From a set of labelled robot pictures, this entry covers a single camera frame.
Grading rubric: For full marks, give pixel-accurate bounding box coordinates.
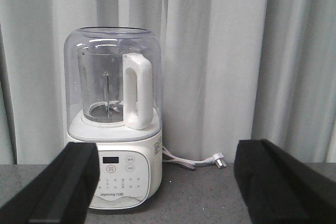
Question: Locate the white power cable with plug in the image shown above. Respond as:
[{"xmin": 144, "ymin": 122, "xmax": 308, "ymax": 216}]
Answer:
[{"xmin": 160, "ymin": 145, "xmax": 228, "ymax": 170}]

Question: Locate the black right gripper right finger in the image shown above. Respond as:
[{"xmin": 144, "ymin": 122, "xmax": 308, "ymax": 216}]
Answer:
[{"xmin": 234, "ymin": 139, "xmax": 335, "ymax": 223}]

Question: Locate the grey pleated curtain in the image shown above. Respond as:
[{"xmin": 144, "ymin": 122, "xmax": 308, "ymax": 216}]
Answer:
[{"xmin": 1, "ymin": 0, "xmax": 335, "ymax": 164}]

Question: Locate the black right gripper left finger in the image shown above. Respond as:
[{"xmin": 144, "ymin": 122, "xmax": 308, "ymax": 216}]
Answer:
[{"xmin": 1, "ymin": 142, "xmax": 99, "ymax": 223}]

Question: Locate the white blender with clear jar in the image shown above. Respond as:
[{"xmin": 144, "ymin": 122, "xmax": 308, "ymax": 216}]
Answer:
[{"xmin": 64, "ymin": 27, "xmax": 162, "ymax": 210}]

